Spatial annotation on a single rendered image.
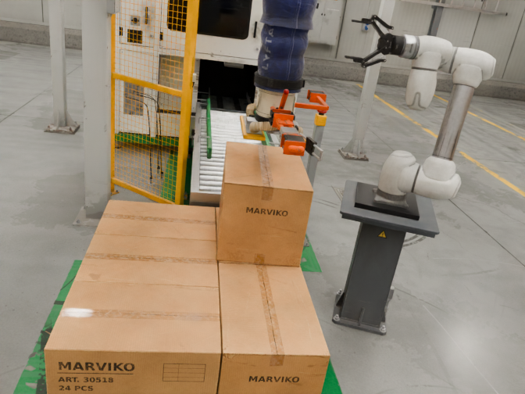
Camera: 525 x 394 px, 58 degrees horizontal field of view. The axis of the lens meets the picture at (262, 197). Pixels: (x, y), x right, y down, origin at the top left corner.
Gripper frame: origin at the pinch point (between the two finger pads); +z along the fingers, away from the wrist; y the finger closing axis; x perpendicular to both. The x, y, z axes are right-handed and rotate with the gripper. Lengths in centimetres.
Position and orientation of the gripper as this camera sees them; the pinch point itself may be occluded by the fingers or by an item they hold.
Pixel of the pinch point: (351, 39)
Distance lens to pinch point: 198.8
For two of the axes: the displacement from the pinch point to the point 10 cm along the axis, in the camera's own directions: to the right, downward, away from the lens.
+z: -9.9, -0.8, -1.4
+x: -1.0, -4.1, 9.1
